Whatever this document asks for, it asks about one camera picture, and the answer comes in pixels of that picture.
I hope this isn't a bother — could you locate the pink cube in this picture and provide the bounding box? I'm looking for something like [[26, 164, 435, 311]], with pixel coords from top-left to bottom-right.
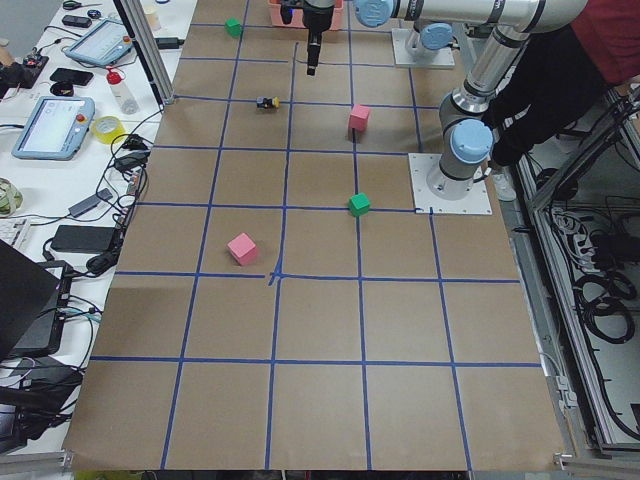
[[227, 232, 259, 266], [348, 104, 371, 132]]

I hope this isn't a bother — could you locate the aluminium frame post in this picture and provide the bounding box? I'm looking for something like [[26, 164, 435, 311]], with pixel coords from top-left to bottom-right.
[[113, 0, 175, 106]]

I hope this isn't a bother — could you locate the green cube near bin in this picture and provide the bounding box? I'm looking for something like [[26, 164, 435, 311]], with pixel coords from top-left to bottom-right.
[[224, 17, 243, 38]]

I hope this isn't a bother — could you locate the teach pendant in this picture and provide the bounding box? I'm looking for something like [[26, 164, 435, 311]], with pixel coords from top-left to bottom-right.
[[12, 96, 95, 161], [64, 19, 133, 67]]

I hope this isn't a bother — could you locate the teach pendant far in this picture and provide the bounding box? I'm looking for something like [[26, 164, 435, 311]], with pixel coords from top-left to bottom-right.
[[64, 19, 133, 67]]

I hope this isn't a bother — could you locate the clear squeeze bottle red cap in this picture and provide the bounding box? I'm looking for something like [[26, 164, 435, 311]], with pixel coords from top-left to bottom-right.
[[106, 67, 139, 115]]

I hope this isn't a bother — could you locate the pink cube centre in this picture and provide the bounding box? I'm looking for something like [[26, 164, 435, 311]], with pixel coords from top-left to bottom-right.
[[348, 104, 371, 132]]

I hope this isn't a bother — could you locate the yellow black push button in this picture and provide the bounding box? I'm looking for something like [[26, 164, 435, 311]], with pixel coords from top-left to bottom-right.
[[256, 97, 280, 110]]

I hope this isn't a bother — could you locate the teach pendant near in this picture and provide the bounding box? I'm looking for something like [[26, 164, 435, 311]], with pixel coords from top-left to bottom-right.
[[12, 96, 95, 161]]

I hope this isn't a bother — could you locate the green cube near arm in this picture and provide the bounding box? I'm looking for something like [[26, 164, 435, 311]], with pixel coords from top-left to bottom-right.
[[348, 192, 371, 217]]

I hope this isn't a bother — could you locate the pink cube far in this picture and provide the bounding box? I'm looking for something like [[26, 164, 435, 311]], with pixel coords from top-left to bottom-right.
[[227, 232, 259, 266]]

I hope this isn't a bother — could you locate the yellow tape roll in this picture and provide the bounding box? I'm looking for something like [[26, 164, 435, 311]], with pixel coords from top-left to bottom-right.
[[91, 116, 126, 145]]

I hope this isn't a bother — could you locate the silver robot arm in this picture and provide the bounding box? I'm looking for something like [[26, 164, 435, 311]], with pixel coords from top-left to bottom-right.
[[427, 25, 529, 201], [279, 0, 586, 76]]

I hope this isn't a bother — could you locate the black smartphone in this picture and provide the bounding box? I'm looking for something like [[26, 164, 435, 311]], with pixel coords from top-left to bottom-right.
[[49, 68, 94, 87]]

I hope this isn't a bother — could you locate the black power adapter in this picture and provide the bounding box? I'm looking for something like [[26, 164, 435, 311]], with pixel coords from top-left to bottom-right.
[[51, 225, 115, 253]]

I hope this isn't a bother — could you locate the pink plastic bin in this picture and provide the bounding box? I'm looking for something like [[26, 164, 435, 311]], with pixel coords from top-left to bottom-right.
[[268, 0, 345, 32]]

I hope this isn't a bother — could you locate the person in red shirt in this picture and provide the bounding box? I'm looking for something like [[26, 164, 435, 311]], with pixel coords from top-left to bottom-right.
[[482, 0, 640, 201]]

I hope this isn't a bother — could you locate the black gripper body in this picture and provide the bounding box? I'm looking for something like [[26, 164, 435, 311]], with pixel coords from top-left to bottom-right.
[[280, 0, 333, 46]]

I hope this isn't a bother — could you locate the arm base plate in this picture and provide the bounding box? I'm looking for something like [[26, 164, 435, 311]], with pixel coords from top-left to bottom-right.
[[408, 153, 492, 215], [392, 28, 455, 70]]

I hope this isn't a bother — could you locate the black laptop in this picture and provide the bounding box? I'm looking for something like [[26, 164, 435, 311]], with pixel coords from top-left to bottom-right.
[[1, 242, 72, 360]]

